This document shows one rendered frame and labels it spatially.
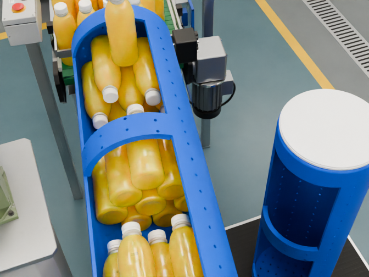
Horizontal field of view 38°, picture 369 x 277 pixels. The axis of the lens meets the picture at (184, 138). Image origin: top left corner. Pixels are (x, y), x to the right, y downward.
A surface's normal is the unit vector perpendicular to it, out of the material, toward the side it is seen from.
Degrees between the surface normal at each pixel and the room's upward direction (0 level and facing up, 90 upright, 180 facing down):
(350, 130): 0
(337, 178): 90
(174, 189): 91
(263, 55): 0
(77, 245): 0
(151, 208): 88
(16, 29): 90
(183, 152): 36
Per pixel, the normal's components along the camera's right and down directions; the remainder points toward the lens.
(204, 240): 0.54, -0.62
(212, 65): 0.19, 0.75
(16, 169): -0.02, -0.64
